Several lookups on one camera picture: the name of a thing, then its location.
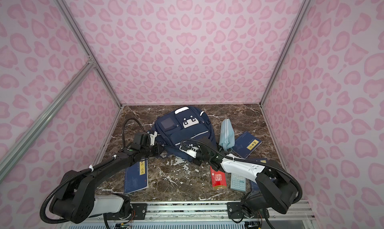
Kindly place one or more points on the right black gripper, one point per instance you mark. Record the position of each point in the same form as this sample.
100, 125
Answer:
196, 162

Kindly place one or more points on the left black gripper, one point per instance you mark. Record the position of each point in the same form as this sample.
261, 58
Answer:
158, 150

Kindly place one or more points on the navy blue student backpack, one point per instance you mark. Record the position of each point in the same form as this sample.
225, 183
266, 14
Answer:
183, 123

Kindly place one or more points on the blue book yellow label back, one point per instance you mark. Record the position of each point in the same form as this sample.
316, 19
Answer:
245, 144

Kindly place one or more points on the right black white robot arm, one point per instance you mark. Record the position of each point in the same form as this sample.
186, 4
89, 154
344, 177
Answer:
277, 188

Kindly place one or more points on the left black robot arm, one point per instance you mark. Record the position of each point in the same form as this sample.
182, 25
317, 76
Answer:
74, 200

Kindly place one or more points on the light blue pencil case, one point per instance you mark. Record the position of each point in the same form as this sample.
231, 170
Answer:
227, 136

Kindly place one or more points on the red rectangular box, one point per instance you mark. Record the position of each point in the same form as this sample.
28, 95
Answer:
218, 179

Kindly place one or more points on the teal calculator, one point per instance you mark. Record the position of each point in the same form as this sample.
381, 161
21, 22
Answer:
238, 183

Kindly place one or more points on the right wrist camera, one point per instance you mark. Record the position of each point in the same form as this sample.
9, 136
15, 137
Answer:
192, 151

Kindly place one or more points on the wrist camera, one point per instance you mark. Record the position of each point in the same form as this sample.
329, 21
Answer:
192, 151
153, 138

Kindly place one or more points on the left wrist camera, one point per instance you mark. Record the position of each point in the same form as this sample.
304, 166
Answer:
153, 138

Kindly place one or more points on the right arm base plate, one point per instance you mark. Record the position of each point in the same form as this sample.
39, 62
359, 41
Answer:
240, 210

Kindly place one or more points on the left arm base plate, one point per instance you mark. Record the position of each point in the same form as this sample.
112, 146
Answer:
135, 211

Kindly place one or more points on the aluminium front rail frame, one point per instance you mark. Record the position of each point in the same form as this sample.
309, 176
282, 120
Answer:
203, 215

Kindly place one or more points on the aluminium diagonal frame bar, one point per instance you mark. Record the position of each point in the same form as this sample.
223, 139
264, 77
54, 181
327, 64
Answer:
26, 140

